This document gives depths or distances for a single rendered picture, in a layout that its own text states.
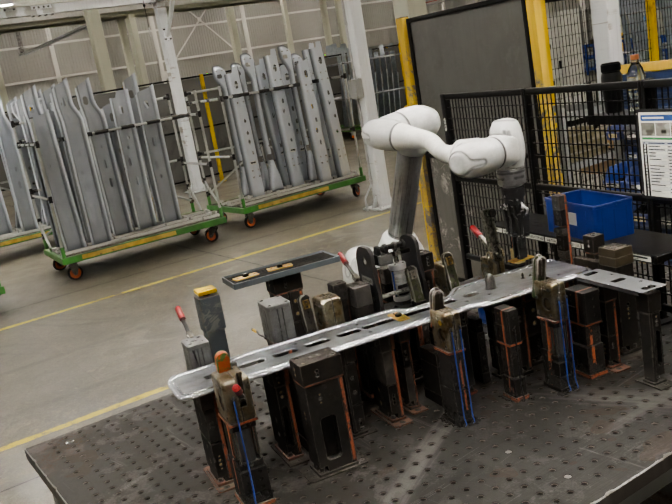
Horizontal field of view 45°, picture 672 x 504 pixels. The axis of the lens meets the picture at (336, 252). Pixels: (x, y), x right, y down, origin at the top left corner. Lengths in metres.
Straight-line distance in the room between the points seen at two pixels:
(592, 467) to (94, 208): 7.62
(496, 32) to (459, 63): 0.39
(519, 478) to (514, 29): 3.27
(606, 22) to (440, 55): 2.00
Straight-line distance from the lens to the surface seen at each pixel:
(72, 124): 9.18
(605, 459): 2.20
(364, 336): 2.33
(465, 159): 2.39
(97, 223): 9.21
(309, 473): 2.28
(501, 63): 5.01
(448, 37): 5.34
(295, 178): 10.60
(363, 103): 9.57
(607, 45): 7.04
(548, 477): 2.13
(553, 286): 2.44
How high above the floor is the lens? 1.77
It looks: 13 degrees down
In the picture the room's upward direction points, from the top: 10 degrees counter-clockwise
